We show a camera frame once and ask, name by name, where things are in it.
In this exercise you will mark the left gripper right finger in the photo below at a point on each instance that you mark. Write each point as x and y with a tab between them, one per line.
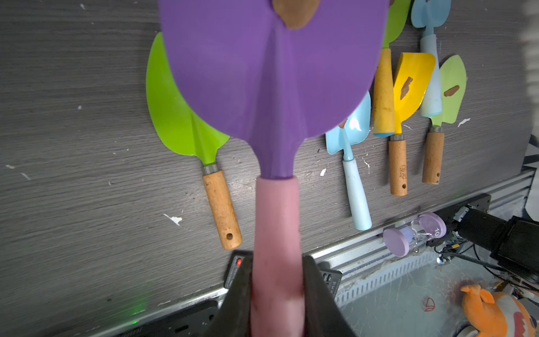
322	316

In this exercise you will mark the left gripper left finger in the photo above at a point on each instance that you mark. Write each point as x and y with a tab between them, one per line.
233	317

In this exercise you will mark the purple trowel pink handle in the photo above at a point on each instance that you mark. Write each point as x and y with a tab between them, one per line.
274	73

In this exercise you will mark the white blue cleaning brush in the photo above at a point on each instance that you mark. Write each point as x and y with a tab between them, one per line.
529	39

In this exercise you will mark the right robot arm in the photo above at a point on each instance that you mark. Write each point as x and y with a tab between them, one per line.
475	235

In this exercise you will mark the light blue scoop trowel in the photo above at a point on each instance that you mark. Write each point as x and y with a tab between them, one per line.
341	138

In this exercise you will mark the green pointed trowel front row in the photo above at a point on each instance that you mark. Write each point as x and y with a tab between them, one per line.
181	130

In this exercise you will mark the yellow scoop trowel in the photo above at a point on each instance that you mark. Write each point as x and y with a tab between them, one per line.
409	90

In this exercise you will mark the light green small trowel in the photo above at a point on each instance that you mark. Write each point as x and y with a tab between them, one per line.
454	84

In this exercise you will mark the light blue pointed trowel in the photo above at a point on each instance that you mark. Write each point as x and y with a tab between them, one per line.
430	15

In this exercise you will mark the black remote control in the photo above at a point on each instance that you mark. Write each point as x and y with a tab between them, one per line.
332	278

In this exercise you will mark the purple sand timer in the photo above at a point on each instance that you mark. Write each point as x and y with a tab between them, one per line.
406	239

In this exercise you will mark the orange plush toy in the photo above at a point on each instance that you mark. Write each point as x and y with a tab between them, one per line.
496	314

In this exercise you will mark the green trowel yellow handle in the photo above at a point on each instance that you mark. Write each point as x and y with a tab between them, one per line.
383	102

